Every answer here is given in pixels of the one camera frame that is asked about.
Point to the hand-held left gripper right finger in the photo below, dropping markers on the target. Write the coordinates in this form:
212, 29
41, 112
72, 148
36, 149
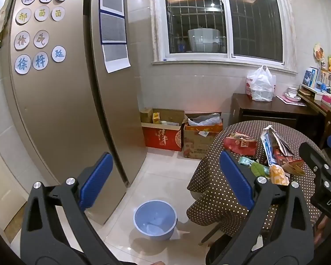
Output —
235, 179

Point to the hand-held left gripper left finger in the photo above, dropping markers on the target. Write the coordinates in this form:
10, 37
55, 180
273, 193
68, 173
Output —
96, 182

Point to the brown cardboard scrap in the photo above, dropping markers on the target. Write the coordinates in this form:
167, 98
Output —
295, 168

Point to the teal wrapper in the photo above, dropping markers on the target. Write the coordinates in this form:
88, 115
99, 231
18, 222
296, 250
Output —
247, 161

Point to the green wrapper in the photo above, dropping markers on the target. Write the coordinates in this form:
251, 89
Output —
259, 169

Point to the grey paper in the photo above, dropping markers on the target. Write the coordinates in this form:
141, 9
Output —
282, 143

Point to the torn red paper bag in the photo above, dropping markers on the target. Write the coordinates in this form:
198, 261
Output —
240, 146

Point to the blue and white carton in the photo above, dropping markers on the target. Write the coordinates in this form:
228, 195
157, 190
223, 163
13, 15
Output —
267, 149

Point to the blue plastic bucket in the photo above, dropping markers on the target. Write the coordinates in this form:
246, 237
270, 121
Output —
165, 234

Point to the round table polka dot cloth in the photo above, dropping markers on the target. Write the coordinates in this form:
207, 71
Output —
215, 176

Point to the dark wooden desk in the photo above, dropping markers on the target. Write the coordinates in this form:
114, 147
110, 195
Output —
320, 107

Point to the brown printed cardboard box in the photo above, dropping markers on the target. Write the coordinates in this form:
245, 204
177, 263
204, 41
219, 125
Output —
194, 146

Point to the pink paper sheet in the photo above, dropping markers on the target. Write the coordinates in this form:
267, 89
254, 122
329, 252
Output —
295, 102

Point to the dark wooden cabinet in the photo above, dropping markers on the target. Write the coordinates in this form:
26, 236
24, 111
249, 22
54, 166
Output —
264, 110

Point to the white shelf with books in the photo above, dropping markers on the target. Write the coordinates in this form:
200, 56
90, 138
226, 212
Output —
320, 82

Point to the stacked white bowls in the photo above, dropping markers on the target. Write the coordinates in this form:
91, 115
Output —
291, 91

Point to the red cardboard box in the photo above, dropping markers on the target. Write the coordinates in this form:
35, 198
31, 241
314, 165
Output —
160, 139

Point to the small brown cardboard box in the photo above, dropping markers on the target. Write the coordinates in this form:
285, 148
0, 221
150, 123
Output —
146, 116

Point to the white plastic shopping bag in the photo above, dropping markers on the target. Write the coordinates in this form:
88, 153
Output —
262, 85

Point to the small yellow box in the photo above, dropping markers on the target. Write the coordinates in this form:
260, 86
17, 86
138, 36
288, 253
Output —
156, 118

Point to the gold double-door refrigerator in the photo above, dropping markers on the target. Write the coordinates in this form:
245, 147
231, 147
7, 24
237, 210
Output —
58, 102

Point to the round decorated hand fan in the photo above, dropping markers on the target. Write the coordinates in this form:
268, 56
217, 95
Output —
319, 52

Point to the white printed paper sheet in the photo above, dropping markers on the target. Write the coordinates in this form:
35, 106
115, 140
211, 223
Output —
117, 58

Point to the white tub outside window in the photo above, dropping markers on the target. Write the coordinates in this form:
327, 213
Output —
204, 40

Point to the blue container outside window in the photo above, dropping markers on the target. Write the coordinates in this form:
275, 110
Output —
182, 45

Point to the blue-framed printed sheet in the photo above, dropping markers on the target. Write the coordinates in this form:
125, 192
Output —
113, 29

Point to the hanging pale cloth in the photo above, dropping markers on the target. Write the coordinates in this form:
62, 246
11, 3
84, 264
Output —
2, 13

